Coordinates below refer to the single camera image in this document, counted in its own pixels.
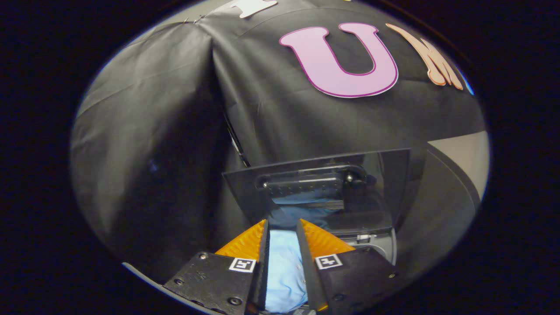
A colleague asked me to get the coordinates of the black backdrop cloth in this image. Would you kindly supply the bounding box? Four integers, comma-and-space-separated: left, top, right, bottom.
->
70, 0, 486, 280

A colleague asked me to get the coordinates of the light blue shirt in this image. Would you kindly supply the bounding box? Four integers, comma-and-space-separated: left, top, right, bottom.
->
264, 228, 309, 314

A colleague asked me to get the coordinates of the beige cabinet with dark frame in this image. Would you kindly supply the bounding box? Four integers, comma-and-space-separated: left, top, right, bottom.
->
396, 130, 490, 280

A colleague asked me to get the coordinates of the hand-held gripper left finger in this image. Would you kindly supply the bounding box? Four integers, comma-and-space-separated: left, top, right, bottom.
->
164, 219, 270, 315

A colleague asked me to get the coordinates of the dark washing machine lid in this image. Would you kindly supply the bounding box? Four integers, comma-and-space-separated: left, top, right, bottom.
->
222, 148, 412, 237

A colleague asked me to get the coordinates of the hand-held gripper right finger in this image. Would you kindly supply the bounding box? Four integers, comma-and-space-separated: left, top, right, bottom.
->
297, 218, 399, 314

